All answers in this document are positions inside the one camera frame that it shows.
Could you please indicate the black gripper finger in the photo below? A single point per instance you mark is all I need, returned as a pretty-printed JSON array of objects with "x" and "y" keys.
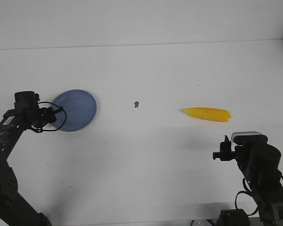
[
  {"x": 51, "y": 115},
  {"x": 225, "y": 146}
]

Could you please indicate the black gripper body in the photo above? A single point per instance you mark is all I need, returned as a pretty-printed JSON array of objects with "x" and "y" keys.
[
  {"x": 226, "y": 154},
  {"x": 36, "y": 117}
]

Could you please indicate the blue round plate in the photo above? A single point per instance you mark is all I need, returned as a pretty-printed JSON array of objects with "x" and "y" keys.
[{"x": 80, "y": 108}]

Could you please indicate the yellow corn cob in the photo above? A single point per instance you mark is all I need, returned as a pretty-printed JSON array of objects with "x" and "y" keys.
[{"x": 209, "y": 114}]

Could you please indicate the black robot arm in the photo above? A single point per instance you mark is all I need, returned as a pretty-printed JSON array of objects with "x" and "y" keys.
[
  {"x": 262, "y": 180},
  {"x": 14, "y": 209}
]

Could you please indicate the small brown table stain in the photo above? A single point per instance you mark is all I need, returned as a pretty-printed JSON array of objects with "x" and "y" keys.
[{"x": 136, "y": 104}]

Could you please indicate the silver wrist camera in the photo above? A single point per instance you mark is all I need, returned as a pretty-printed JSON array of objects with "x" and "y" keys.
[{"x": 241, "y": 138}]

